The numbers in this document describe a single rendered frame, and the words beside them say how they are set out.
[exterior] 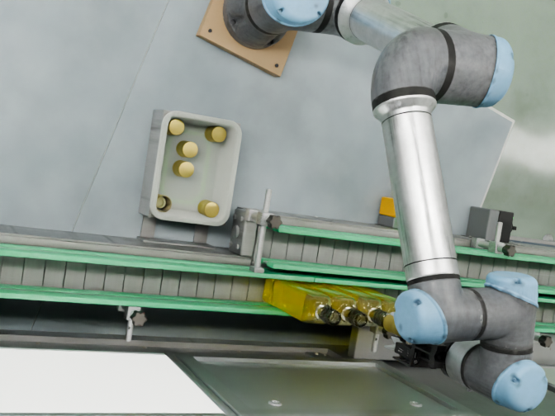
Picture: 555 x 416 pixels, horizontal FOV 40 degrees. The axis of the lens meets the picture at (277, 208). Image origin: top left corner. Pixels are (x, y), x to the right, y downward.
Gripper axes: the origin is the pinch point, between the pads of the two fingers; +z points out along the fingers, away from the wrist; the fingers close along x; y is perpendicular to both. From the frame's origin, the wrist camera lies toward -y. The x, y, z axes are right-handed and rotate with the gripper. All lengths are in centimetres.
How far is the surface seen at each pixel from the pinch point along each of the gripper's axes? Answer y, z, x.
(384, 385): -1.7, 4.5, 12.5
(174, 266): 37.7, 22.3, -3.6
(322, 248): 2.0, 30.9, -9.6
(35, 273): 61, 31, 2
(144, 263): 43.7, 22.3, -3.5
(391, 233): -15.4, 31.0, -14.9
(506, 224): -52, 35, -21
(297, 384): 17.0, 4.7, 12.9
